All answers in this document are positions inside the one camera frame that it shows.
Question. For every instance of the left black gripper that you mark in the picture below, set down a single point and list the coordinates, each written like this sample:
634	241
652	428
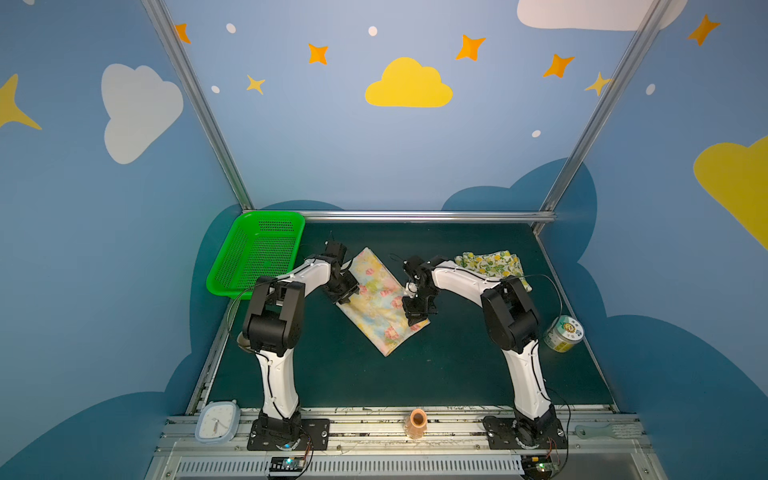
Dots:
344	285

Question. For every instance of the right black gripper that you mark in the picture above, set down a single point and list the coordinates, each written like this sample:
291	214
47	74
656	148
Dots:
417	301

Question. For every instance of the pink floral skirt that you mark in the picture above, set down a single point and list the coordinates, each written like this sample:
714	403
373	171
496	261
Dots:
377	308

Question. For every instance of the lemon print skirt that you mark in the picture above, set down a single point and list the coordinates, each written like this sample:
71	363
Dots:
495	265

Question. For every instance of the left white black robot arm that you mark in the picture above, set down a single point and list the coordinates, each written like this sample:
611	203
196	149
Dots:
271	330

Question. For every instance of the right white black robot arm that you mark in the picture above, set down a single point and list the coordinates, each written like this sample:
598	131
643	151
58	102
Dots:
511	320

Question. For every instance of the green plastic basket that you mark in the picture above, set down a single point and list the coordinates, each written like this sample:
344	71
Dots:
259	243

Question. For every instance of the beige ceramic mug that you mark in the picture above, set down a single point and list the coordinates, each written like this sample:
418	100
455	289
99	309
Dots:
244	344

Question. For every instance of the orange ribbed cup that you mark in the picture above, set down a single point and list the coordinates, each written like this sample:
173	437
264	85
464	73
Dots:
416	424

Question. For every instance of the round green white tin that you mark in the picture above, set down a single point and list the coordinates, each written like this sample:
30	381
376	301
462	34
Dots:
564	333

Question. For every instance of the white square clock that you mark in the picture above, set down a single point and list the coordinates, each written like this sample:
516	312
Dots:
218	422

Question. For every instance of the left controller board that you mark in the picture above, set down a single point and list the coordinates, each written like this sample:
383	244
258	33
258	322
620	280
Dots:
290	467

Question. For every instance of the controller board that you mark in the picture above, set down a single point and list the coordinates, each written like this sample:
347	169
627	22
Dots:
290	467
538	468

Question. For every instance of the right controller board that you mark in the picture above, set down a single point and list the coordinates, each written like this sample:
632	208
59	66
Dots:
538	468

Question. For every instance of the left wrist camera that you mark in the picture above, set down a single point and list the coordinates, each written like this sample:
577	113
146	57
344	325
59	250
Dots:
334	252

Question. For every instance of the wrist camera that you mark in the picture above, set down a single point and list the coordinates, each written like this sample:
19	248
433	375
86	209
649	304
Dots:
334	252
416	273

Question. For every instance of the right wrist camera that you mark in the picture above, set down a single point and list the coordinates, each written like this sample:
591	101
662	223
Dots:
416	273

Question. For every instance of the rear aluminium frame rail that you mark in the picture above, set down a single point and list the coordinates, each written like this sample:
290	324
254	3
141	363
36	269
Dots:
463	217

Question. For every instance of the right side frame rail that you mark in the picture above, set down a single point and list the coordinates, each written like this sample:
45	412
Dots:
584	374

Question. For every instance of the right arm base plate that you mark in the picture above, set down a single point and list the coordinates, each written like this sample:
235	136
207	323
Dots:
506	433

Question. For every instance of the left side frame rail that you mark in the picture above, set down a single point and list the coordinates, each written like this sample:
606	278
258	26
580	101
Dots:
206	379

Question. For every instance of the front aluminium rail bed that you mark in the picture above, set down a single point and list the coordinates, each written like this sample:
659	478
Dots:
370	443

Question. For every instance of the left aluminium frame post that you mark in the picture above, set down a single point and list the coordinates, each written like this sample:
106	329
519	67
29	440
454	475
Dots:
161	20

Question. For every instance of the aluminium frame post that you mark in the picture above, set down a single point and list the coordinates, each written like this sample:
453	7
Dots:
161	20
642	40

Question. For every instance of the right aluminium frame post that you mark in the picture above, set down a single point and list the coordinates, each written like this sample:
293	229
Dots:
642	40

